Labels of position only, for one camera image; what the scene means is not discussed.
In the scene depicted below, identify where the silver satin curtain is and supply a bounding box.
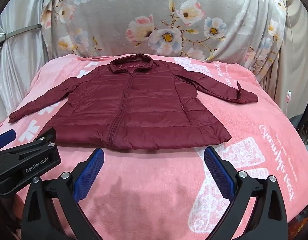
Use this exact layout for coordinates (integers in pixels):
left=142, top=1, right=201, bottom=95
left=0, top=0, right=59, bottom=117

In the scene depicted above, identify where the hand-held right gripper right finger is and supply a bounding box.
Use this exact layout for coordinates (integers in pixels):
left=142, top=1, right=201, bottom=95
left=203, top=146, right=289, bottom=240

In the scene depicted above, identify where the white cable with switch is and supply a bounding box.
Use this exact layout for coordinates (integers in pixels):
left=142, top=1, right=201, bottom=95
left=279, top=0, right=294, bottom=117

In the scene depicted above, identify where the grey floral bed sheet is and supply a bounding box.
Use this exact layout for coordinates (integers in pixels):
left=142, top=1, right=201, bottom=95
left=43, top=0, right=288, bottom=75

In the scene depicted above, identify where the pink printed blanket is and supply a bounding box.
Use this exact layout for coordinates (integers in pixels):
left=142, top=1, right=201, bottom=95
left=0, top=54, right=308, bottom=240

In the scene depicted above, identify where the grey metal bar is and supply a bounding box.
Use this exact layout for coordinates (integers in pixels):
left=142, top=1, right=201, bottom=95
left=3, top=24, right=42, bottom=42

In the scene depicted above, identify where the dark furniture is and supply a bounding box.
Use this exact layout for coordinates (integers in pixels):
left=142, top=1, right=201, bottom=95
left=297, top=114, right=308, bottom=147

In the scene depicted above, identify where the maroon quilted hooded jacket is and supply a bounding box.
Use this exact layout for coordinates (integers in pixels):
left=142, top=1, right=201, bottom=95
left=8, top=53, right=259, bottom=150

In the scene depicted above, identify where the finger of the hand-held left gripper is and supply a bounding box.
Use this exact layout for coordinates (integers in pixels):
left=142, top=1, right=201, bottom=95
left=0, top=127, right=57, bottom=155
left=0, top=129, right=16, bottom=149

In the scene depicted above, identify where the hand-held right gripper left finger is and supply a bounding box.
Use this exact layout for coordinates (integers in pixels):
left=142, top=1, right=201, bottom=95
left=21, top=147, right=105, bottom=240

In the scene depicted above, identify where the pale cloth drape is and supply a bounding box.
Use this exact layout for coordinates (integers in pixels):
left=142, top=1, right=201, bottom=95
left=259, top=0, right=308, bottom=120

